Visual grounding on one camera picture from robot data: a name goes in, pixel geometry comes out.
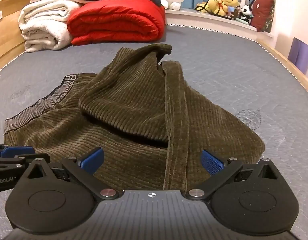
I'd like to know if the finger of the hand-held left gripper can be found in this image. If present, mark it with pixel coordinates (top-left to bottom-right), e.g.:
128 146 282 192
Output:
0 157 32 172
0 144 36 158

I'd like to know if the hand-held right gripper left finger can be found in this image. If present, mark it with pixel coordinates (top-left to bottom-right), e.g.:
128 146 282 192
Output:
26 147 118 201

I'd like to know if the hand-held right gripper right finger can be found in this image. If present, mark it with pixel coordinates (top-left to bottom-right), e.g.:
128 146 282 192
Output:
186 149 282 201

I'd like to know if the olive corduroy garment striped cuff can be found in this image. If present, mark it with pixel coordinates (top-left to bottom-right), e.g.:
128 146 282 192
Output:
3 44 266 193

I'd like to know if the grey quilted mattress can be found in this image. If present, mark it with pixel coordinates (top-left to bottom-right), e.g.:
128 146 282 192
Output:
0 24 308 240

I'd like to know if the white folded blanket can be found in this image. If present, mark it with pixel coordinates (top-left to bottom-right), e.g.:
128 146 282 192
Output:
18 0 74 53

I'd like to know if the purple box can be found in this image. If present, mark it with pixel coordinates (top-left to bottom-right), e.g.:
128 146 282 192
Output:
287 37 308 75

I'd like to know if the red quilt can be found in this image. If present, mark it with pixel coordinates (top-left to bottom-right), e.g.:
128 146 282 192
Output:
66 0 167 47

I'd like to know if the panda plush toy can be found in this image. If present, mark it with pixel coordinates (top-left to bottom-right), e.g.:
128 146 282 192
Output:
239 5 254 24

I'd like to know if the yellow plush toy red scarf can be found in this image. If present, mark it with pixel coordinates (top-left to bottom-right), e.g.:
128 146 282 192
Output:
196 0 228 17

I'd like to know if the yellow plush bear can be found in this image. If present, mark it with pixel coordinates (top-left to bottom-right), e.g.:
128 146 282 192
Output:
222 0 241 12

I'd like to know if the wooden bed frame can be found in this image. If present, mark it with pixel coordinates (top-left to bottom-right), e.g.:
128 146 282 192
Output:
0 0 308 100

